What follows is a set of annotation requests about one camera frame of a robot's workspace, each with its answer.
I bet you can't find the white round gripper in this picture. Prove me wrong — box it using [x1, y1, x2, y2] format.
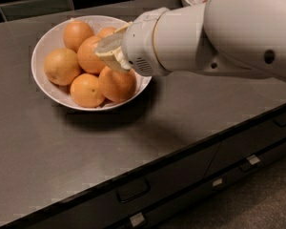
[94, 8, 170, 76]

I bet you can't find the orange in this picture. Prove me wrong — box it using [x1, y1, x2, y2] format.
[99, 67, 136, 103]
[44, 48, 81, 86]
[63, 20, 94, 52]
[97, 27, 116, 38]
[77, 36, 105, 74]
[70, 73, 105, 108]

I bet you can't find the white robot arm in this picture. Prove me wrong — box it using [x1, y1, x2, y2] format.
[95, 0, 286, 82]

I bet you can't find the white bowl with oranges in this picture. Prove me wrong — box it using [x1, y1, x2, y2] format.
[31, 20, 152, 112]

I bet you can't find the dark left drawer front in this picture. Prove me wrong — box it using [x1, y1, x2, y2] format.
[3, 141, 222, 229]

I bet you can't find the dark drawer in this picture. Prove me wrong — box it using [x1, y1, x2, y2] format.
[3, 141, 222, 229]
[107, 138, 286, 229]
[206, 104, 286, 177]

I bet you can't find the dark right drawer front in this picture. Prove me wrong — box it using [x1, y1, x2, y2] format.
[206, 104, 286, 177]

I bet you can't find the lower dark drawer front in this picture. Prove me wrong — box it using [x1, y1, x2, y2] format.
[107, 138, 286, 229]

